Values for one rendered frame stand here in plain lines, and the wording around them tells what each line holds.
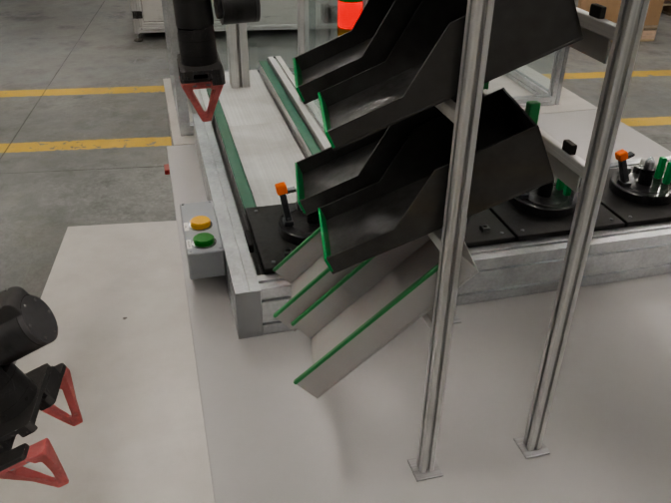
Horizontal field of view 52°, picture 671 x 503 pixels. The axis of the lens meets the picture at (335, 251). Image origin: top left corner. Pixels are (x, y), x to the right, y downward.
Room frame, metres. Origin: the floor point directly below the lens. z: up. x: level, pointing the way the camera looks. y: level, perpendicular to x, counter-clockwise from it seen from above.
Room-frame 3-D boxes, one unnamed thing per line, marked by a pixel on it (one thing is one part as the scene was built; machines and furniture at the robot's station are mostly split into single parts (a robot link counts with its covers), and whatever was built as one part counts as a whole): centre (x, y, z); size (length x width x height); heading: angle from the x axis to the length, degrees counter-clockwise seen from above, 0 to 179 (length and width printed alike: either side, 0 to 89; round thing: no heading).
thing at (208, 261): (1.20, 0.27, 0.93); 0.21 x 0.07 x 0.06; 15
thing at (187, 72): (1.07, 0.22, 1.35); 0.10 x 0.07 x 0.07; 14
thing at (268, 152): (1.47, 0.10, 0.91); 0.84 x 0.28 x 0.10; 15
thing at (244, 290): (1.40, 0.26, 0.91); 0.89 x 0.06 x 0.11; 15
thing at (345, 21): (1.39, -0.02, 1.33); 0.05 x 0.05 x 0.05
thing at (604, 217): (1.31, -0.44, 1.01); 0.24 x 0.24 x 0.13; 15
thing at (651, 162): (1.37, -0.68, 1.01); 0.24 x 0.24 x 0.13; 15
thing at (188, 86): (1.09, 0.22, 1.28); 0.07 x 0.07 x 0.09; 14
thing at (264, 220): (1.18, 0.04, 0.96); 0.24 x 0.24 x 0.02; 15
